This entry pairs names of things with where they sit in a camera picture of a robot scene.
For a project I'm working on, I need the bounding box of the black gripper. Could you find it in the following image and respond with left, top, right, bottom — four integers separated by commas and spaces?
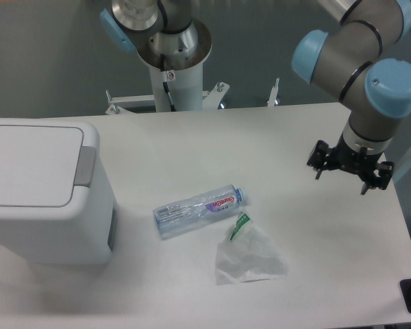
307, 134, 395, 195

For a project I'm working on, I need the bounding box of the white plastic trash can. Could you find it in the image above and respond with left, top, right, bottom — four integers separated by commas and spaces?
0, 118, 117, 265

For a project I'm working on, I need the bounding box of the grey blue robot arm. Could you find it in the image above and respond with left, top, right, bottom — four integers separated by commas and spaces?
99, 1, 411, 191

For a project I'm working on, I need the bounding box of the crumpled clear plastic bag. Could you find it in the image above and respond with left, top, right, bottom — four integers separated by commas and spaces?
214, 211, 288, 285

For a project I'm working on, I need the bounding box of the clear plastic water bottle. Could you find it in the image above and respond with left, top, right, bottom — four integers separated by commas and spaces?
153, 184, 249, 239

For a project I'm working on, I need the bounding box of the white metal base frame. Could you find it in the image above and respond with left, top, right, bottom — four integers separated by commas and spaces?
104, 78, 282, 116

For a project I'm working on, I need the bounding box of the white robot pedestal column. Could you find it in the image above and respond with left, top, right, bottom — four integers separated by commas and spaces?
135, 18, 213, 112

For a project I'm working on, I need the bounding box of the black pedestal cable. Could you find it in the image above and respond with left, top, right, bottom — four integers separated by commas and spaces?
159, 53, 177, 112

